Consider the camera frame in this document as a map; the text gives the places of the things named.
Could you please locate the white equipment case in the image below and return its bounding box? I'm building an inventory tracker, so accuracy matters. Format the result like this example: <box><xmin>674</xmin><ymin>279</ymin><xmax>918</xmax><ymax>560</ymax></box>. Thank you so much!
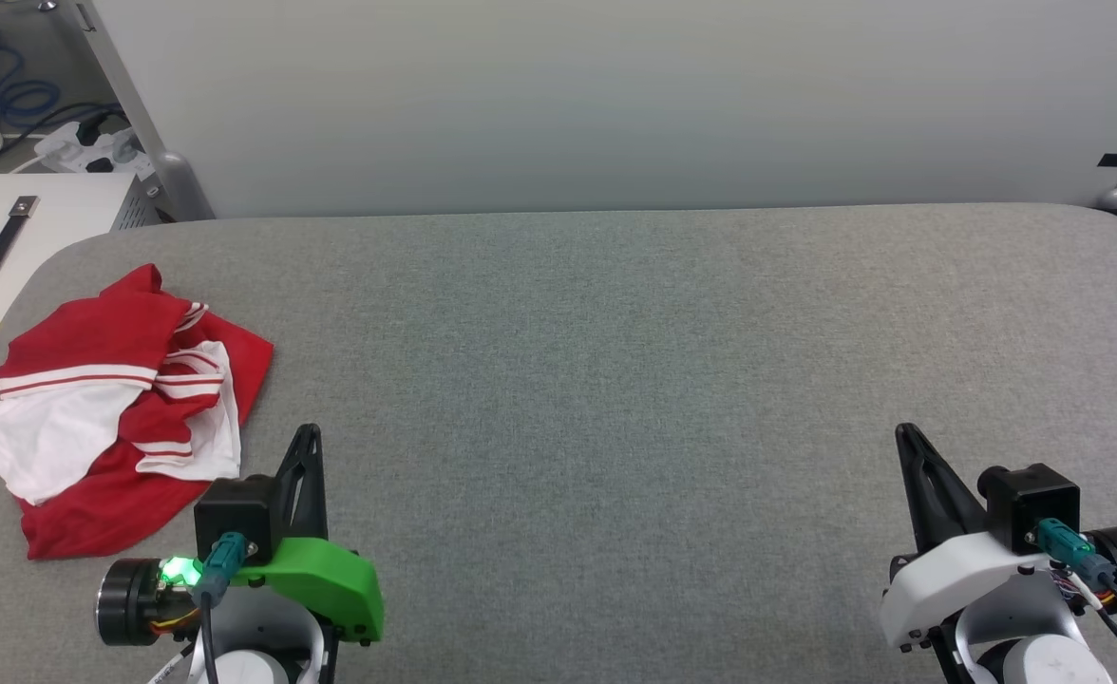
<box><xmin>0</xmin><ymin>171</ymin><xmax>161</xmax><ymax>373</ymax></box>

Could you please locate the blue cable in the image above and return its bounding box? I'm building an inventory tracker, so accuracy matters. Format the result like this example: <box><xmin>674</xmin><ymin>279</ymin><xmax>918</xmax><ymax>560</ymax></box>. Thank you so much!
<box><xmin>0</xmin><ymin>19</ymin><xmax>64</xmax><ymax>130</ymax></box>

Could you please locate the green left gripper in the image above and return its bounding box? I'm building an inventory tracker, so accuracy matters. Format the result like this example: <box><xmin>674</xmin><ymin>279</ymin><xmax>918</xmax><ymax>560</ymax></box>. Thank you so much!
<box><xmin>96</xmin><ymin>424</ymin><xmax>386</xmax><ymax>648</ymax></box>

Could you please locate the black right camera cable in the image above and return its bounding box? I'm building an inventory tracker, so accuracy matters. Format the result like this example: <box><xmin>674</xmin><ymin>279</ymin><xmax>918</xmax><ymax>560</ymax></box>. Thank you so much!
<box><xmin>1033</xmin><ymin>518</ymin><xmax>1117</xmax><ymax>668</ymax></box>

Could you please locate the red white basketball jersey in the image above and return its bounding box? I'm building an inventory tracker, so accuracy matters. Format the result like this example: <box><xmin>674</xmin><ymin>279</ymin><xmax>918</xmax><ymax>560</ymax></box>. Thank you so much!
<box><xmin>0</xmin><ymin>263</ymin><xmax>275</xmax><ymax>561</ymax></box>

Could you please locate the black left camera cable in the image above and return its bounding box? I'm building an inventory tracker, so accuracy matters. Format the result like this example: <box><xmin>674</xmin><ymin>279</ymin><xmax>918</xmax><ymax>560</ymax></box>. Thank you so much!
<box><xmin>188</xmin><ymin>532</ymin><xmax>257</xmax><ymax>684</ymax></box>

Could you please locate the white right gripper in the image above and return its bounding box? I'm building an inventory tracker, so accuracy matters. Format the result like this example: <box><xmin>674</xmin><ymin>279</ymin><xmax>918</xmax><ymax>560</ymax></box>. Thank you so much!
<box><xmin>879</xmin><ymin>424</ymin><xmax>1117</xmax><ymax>653</ymax></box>

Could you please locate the black camera cable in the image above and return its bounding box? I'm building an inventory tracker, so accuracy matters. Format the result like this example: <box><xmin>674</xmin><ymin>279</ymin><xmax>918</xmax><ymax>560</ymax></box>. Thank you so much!
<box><xmin>188</xmin><ymin>532</ymin><xmax>257</xmax><ymax>684</ymax></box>
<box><xmin>1033</xmin><ymin>518</ymin><xmax>1117</xmax><ymax>668</ymax></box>

